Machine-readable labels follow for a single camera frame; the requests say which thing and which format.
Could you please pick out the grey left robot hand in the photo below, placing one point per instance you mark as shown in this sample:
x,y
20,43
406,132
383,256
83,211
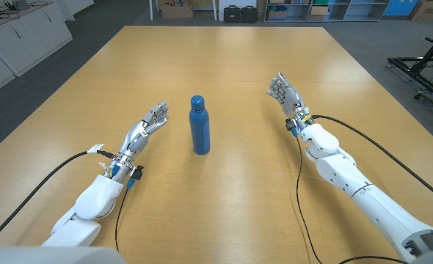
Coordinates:
x,y
139,133

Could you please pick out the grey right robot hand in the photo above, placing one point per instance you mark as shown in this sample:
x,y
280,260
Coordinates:
x,y
291,97

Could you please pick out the blue metal bottle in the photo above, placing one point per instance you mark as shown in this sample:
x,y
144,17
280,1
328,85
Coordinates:
x,y
200,132

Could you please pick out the blue bottle cap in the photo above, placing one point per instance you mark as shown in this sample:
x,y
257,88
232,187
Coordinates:
x,y
197,102

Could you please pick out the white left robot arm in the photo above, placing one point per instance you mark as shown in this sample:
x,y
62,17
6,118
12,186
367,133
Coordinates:
x,y
95,199

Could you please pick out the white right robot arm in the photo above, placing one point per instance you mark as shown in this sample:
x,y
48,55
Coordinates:
x,y
367,205

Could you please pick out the small cardboard box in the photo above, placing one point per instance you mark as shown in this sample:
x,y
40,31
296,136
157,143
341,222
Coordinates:
x,y
319,12

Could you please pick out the black hard case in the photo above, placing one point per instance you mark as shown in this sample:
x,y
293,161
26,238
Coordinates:
x,y
249,14
232,14

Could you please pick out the grey metal shelf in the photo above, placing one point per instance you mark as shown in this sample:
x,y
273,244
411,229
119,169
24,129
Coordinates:
x,y
359,17

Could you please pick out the brown cardboard box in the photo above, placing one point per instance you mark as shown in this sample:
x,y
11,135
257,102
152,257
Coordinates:
x,y
427,10
176,11

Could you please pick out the black wheeled stand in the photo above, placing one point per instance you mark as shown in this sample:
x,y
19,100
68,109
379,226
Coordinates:
x,y
418,67

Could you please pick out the blue panel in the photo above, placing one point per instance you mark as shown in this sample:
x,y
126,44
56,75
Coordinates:
x,y
400,7

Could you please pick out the white low cabinet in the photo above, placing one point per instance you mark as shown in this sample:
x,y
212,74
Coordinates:
x,y
25,40

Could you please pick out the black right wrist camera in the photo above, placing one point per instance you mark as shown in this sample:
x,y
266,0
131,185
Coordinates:
x,y
290,124

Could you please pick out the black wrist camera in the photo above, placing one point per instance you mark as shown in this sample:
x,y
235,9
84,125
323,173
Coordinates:
x,y
138,172
290,124

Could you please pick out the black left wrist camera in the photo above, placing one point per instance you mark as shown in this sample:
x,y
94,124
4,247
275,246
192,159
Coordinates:
x,y
138,172

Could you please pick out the white table frame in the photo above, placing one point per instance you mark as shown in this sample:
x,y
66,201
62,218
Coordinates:
x,y
151,11

